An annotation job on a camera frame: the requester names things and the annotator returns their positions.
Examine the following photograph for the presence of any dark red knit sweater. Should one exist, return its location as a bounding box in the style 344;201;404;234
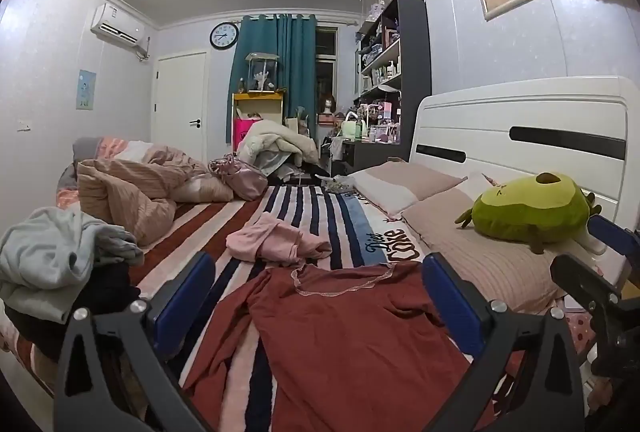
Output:
183;261;470;431

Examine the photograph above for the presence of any black garment on pile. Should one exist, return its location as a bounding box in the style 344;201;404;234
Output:
3;261;142;365

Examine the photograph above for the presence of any pink striped front pillow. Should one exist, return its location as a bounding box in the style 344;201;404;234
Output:
402;172;598;314

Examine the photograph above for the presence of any green avocado plush toy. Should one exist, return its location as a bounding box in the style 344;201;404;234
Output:
454;172;602;254

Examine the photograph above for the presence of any grey garment on pile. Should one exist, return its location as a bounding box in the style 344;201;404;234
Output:
1;207;143;323

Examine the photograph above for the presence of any white bed headboard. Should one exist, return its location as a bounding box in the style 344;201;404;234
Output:
410;76;639;228

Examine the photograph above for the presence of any pink beige duvet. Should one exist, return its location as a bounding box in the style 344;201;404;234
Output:
56;136;234;245

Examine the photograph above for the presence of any pink crumpled garment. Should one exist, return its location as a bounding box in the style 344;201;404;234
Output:
226;213;332;265

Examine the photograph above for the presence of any pink rear pillow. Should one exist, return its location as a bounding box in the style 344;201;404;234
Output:
347;161;466;216

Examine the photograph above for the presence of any pink satin bag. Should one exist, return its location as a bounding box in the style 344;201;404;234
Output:
208;153;268;201

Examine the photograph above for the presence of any striped fleece bed blanket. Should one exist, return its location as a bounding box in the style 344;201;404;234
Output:
0;180;566;432

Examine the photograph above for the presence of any cream coat pile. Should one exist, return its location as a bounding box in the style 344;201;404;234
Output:
236;120;319;176

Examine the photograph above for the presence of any dark desk with clutter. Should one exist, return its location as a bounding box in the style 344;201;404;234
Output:
320;103;409;176

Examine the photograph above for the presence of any white door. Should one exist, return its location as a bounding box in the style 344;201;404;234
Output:
151;51;208;161

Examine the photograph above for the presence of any yellow white cabinet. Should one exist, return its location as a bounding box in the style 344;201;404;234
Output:
230;92;284;151

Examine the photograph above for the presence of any dark tall bookshelf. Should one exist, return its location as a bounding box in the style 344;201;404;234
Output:
354;0;432;146

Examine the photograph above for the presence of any glass display case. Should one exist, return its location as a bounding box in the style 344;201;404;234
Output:
245;52;280;92

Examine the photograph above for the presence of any white air conditioner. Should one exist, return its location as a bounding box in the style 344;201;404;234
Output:
90;2;150;61

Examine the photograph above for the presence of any teal curtain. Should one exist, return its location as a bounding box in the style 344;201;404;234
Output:
226;14;317;144

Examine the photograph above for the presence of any blue wall poster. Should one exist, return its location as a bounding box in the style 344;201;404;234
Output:
76;70;96;111

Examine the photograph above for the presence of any round wall clock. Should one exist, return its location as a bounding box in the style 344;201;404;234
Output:
209;22;240;50

